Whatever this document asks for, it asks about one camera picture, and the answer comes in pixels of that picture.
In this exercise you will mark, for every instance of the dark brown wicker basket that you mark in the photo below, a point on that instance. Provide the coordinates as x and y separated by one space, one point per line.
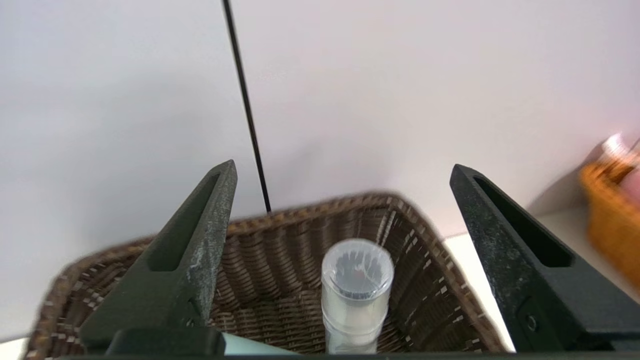
280 280

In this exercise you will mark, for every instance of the pink plush peach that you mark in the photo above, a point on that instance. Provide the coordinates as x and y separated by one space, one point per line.
634 187

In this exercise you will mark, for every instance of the small translucent spray bottle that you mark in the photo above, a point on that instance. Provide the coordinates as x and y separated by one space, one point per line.
356 305

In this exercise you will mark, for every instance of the blue-grey plastic cup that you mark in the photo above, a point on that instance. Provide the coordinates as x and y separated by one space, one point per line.
255 347

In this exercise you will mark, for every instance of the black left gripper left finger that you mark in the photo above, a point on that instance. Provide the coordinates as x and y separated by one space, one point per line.
175 290

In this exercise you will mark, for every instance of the orange wicker basket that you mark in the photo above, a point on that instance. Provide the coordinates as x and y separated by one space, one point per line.
612 225

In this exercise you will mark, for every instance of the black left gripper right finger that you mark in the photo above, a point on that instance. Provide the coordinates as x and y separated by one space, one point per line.
540 290

